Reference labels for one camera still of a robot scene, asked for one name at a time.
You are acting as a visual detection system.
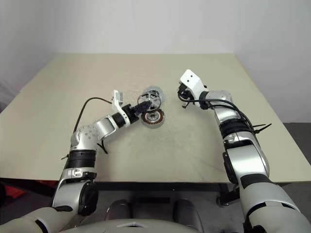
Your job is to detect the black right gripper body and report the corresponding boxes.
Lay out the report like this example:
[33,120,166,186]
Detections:
[176,82,195,105]

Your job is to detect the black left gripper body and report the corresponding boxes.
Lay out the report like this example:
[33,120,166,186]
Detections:
[122,103,141,122]

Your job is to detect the motor housing with copper windings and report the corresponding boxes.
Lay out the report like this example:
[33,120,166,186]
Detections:
[140,109,166,130]

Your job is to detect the dark rounded shape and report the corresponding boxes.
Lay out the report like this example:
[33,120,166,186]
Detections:
[105,199,132,220]
[173,198,203,224]

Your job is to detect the grey robot torso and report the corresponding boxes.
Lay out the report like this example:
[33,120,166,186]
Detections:
[60,216,207,233]

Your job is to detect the red object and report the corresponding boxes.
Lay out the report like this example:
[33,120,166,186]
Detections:
[4,184,25,198]

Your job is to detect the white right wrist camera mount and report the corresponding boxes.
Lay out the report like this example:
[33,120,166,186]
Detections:
[179,69,207,98]

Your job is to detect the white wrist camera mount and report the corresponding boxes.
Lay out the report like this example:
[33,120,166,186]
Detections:
[179,69,207,98]
[109,90,130,122]

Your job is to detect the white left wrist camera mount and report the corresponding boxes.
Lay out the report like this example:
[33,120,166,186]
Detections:
[109,90,130,122]

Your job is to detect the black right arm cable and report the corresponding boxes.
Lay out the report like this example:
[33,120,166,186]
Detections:
[177,89,259,136]

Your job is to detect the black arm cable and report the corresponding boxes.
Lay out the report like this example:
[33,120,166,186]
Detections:
[177,89,259,136]
[72,97,115,155]

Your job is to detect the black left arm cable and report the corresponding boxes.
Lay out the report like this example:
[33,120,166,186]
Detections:
[72,97,115,155]

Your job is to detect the black table frame bar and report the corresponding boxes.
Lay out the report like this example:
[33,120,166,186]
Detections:
[0,178,243,193]

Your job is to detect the black cable tie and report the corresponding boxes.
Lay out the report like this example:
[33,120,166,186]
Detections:
[252,123,272,134]

